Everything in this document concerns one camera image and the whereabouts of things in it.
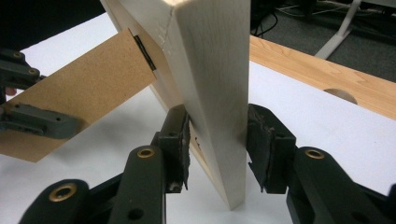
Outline white table mat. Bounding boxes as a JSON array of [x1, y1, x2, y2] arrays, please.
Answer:
[[0, 12, 396, 224]]

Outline black floor cables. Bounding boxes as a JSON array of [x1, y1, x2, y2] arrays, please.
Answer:
[[250, 10, 279, 37]]

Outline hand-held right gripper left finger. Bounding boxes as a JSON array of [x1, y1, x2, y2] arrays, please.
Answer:
[[151, 104, 191, 194]]

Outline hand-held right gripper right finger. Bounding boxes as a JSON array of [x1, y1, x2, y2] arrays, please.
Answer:
[[247, 103, 297, 194]]

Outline wooden picture frame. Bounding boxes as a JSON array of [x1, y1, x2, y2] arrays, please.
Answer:
[[0, 0, 251, 211]]

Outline white metal desk frame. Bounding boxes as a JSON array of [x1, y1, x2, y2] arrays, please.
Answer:
[[314, 0, 396, 60]]

